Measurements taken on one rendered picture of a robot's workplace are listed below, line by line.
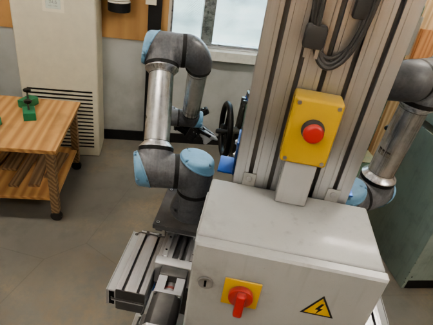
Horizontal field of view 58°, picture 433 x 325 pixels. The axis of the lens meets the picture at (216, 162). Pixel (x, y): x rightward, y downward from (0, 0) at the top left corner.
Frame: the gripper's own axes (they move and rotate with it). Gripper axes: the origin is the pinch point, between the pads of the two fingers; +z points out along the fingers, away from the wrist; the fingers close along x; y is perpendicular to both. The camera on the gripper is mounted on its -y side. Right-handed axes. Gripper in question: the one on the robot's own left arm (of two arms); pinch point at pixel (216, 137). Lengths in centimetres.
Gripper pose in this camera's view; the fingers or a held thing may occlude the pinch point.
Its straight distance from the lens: 186.6
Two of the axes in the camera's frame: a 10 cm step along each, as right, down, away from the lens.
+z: 8.0, 4.8, 3.5
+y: -5.9, 7.4, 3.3
